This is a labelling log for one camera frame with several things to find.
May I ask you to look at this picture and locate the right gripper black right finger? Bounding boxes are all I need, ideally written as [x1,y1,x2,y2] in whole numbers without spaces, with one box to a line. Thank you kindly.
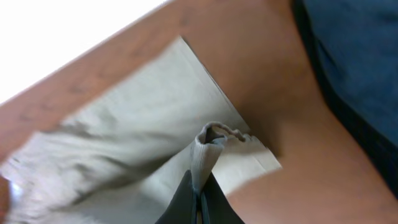
[200,173,244,224]

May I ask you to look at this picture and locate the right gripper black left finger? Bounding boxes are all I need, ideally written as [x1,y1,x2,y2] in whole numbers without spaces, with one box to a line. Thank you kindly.
[155,170,197,224]

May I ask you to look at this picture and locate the khaki beige trousers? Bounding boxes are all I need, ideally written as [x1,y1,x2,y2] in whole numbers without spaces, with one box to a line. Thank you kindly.
[1,39,280,224]

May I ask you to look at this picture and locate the dark blue garment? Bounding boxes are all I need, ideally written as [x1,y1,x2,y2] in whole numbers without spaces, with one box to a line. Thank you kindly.
[291,0,397,194]

